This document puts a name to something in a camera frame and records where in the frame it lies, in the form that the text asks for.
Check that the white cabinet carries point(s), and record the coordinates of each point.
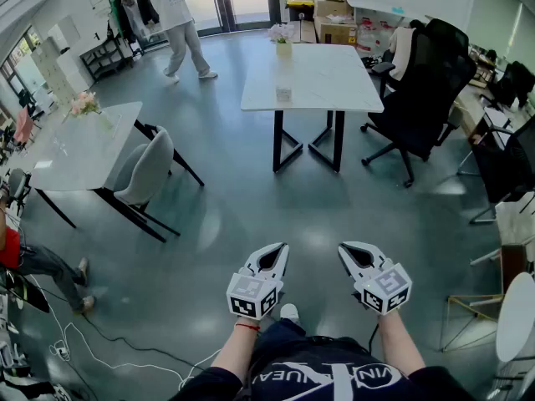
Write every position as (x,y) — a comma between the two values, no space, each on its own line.
(58,73)

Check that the small cardboard box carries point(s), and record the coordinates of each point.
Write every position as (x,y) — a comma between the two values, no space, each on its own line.
(332,6)

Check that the person's white shoe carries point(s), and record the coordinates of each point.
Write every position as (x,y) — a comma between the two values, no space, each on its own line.
(289,312)

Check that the person's black printed shirt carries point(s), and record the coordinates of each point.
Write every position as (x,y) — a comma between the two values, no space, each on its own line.
(334,384)

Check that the grey top table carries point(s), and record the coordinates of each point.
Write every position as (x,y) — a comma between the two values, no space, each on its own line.
(83,153)

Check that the round white side table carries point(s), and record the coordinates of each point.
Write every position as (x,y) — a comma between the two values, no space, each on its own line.
(518,320)

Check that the pink flower bunch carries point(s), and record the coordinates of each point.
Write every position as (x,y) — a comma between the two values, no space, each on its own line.
(85,103)

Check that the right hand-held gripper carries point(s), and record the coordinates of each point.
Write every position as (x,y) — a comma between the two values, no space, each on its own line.
(384,286)

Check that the white power strip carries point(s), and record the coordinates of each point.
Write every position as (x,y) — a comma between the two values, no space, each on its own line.
(60,350)

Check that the person's dark trouser leg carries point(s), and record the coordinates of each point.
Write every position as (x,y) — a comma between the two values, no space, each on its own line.
(301,343)

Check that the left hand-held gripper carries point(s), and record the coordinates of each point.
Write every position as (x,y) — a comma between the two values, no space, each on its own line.
(251,295)

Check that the cream pot with pale flowers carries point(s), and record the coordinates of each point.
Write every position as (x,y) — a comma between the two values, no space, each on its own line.
(283,40)

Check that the clothes rack with garments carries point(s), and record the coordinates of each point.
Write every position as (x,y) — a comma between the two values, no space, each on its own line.
(129,15)

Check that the black office chair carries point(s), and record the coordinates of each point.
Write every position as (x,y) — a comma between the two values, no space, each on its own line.
(426,98)

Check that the black low shelf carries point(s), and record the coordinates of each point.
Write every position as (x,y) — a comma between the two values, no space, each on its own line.
(104,59)

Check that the black mesh chair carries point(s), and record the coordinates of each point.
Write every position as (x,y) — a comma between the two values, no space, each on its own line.
(510,165)

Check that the grey upholstered chair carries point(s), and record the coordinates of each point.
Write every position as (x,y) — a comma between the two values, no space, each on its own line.
(146,174)

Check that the white marble table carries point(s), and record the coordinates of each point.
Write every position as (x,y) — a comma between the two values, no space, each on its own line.
(326,77)

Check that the large cardboard box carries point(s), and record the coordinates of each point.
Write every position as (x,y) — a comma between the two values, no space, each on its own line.
(334,31)

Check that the person's right forearm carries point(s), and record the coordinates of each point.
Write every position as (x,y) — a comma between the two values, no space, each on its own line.
(397,345)

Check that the person's left forearm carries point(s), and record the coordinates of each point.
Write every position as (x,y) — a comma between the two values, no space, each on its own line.
(238,349)

